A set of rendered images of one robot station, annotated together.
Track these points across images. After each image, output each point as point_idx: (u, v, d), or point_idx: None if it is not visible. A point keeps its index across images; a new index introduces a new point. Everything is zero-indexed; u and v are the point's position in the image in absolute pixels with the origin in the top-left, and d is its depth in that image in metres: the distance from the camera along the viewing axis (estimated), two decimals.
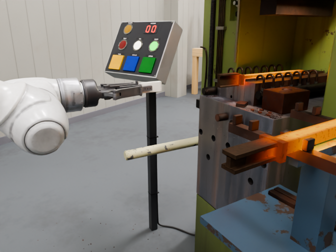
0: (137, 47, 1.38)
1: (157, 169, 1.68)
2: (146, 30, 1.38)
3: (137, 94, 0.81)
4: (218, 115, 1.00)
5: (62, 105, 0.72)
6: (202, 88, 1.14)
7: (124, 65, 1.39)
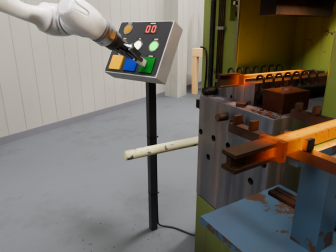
0: (137, 47, 1.38)
1: (157, 169, 1.68)
2: (146, 30, 1.38)
3: (138, 57, 1.21)
4: (218, 115, 1.00)
5: (104, 32, 1.04)
6: (202, 88, 1.14)
7: (124, 65, 1.39)
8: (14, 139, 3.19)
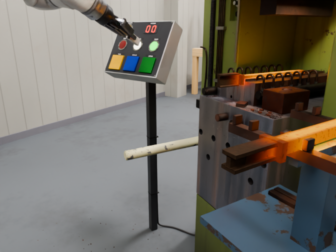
0: (137, 47, 1.38)
1: (157, 169, 1.68)
2: (146, 30, 1.38)
3: (131, 33, 1.15)
4: (218, 115, 1.00)
5: (94, 4, 0.98)
6: (202, 88, 1.14)
7: (124, 65, 1.39)
8: (14, 139, 3.19)
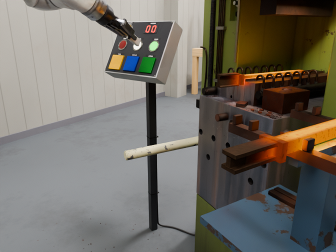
0: (137, 47, 1.38)
1: (157, 169, 1.68)
2: (146, 30, 1.38)
3: (131, 34, 1.15)
4: (218, 115, 1.00)
5: (94, 5, 0.98)
6: (202, 88, 1.14)
7: (124, 65, 1.39)
8: (14, 139, 3.19)
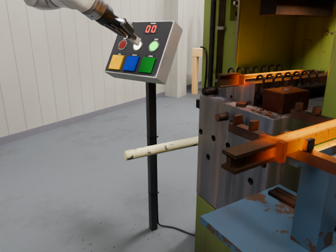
0: (137, 47, 1.38)
1: (157, 169, 1.68)
2: (146, 30, 1.38)
3: (131, 33, 1.15)
4: (218, 115, 1.00)
5: (94, 4, 0.98)
6: (202, 88, 1.14)
7: (124, 65, 1.39)
8: (14, 139, 3.19)
